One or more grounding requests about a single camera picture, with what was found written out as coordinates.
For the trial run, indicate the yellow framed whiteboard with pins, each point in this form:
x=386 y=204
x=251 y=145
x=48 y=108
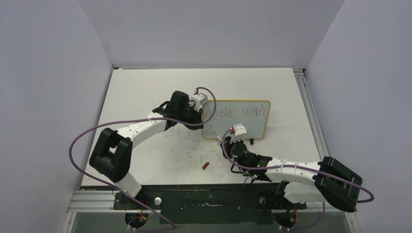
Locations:
x=252 y=114

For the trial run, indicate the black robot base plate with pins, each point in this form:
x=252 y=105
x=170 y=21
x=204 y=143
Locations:
x=218 y=203

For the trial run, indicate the aluminium frame rail front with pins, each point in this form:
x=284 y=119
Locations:
x=91 y=201

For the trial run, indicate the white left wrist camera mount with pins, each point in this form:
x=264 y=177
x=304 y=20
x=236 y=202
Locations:
x=196 y=101

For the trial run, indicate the aluminium frame rail right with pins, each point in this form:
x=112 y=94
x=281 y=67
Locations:
x=311 y=113

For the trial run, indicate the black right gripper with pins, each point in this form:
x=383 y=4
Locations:
x=227 y=146

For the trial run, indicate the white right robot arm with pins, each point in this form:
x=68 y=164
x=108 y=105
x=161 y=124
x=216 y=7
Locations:
x=327 y=180

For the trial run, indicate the red marker cap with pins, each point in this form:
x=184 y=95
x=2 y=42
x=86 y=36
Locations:
x=205 y=165

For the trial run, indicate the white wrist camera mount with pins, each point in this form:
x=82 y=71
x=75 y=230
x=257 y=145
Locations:
x=237 y=133
x=196 y=101

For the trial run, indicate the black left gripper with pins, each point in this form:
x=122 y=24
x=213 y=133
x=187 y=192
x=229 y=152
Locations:
x=197 y=117

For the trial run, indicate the aluminium frame rail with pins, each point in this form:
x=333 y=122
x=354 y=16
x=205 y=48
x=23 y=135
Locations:
x=91 y=201
x=311 y=113

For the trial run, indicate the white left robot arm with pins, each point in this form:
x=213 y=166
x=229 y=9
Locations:
x=112 y=153

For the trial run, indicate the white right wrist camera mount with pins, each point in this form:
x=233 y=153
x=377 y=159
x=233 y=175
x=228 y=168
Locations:
x=237 y=133

